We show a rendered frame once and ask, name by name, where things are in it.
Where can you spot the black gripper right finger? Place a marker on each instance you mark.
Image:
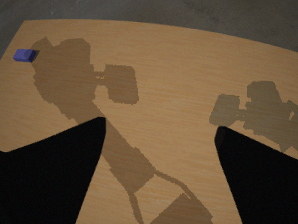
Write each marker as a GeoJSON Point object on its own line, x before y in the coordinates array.
{"type": "Point", "coordinates": [263, 182]}

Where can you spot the blue rectangular block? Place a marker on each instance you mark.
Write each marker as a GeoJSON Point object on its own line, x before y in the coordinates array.
{"type": "Point", "coordinates": [24, 55]}

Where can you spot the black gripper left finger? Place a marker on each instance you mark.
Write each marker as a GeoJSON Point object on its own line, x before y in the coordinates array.
{"type": "Point", "coordinates": [46, 182]}

